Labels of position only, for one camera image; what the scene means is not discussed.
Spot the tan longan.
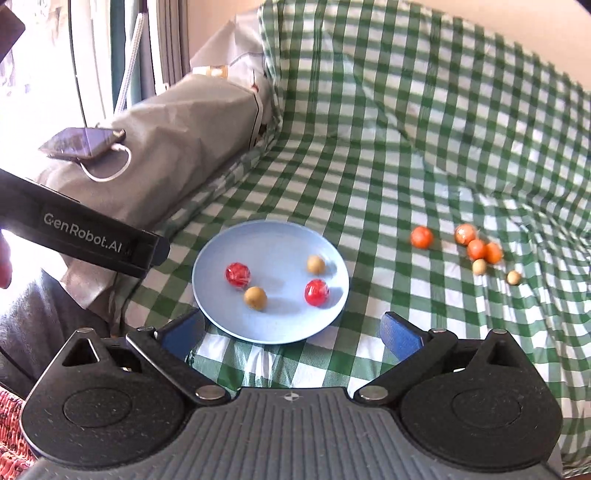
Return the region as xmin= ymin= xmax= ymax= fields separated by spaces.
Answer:
xmin=506 ymin=270 xmax=522 ymax=286
xmin=472 ymin=259 xmax=488 ymax=276
xmin=307 ymin=255 xmax=327 ymax=275
xmin=243 ymin=286 xmax=267 ymax=311

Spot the lone orange tangerine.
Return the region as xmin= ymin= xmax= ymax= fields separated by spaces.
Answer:
xmin=410 ymin=226 xmax=434 ymax=249

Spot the person left hand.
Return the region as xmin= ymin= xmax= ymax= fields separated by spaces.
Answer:
xmin=0 ymin=233 xmax=13 ymax=289

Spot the red wrapped fruit left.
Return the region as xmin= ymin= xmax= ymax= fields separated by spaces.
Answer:
xmin=225 ymin=262 xmax=252 ymax=289

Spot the red wrapped fruit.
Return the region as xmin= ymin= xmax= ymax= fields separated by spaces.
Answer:
xmin=225 ymin=262 xmax=252 ymax=289
xmin=304 ymin=279 xmax=329 ymax=307

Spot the tan longan front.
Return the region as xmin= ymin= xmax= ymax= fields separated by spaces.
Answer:
xmin=243 ymin=286 xmax=267 ymax=311

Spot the red wrapped fruit right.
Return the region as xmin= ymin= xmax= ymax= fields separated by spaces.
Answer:
xmin=304 ymin=279 xmax=329 ymax=307

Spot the tan longan back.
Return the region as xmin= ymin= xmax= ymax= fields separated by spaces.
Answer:
xmin=307 ymin=255 xmax=327 ymax=275

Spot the light blue plate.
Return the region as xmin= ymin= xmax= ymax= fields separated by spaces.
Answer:
xmin=191 ymin=220 xmax=349 ymax=345

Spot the grey covered armrest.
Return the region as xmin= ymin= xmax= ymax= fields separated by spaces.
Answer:
xmin=36 ymin=13 xmax=283 ymax=324

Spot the white cord loop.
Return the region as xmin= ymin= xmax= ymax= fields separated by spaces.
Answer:
xmin=79 ymin=142 xmax=133 ymax=184

